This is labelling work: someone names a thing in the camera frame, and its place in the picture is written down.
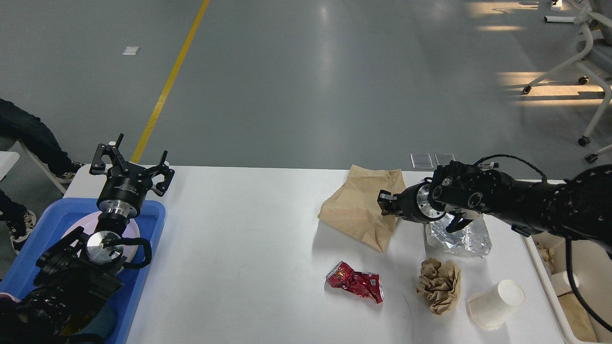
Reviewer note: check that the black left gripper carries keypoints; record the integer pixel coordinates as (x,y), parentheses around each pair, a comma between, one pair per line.
(124,193)

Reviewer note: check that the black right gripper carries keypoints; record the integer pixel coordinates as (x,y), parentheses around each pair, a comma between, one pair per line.
(414,204)

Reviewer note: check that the brown paper bag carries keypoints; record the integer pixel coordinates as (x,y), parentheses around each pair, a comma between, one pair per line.
(353,209)

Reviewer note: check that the pink plate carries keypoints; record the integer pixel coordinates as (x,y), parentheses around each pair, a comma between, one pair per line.
(90,221)

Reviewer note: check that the dark green cup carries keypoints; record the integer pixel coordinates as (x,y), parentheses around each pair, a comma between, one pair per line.
(103,324)

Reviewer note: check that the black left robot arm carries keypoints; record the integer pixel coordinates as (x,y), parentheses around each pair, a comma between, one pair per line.
(79,273)

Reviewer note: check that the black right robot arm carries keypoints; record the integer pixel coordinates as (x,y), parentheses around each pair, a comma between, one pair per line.
(577,209)

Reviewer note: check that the blue plastic tray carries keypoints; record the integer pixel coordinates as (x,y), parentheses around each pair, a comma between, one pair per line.
(56,220)

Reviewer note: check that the crumpled red foil wrapper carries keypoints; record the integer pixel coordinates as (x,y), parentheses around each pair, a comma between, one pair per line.
(362,284)

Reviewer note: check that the aluminium foil tray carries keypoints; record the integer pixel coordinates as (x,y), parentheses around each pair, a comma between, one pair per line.
(472,240)

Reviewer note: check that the crumpled brown paper ball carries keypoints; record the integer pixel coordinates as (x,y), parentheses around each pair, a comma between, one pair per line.
(440,284)

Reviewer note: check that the white paper cup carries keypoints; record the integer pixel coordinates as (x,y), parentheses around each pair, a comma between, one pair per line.
(490,309)

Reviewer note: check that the pink cup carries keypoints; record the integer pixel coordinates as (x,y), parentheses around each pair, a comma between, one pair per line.
(6,297)

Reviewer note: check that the white cup in bin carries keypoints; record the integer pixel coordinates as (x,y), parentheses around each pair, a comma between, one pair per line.
(560,283)

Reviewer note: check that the white plastic bin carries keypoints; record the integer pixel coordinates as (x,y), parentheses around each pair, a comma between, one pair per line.
(592,266)

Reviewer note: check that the crumpled paper in bin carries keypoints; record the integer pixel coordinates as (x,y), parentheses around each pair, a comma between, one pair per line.
(572,318)

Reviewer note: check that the white office chair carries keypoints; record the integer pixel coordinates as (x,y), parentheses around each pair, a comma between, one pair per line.
(595,24)

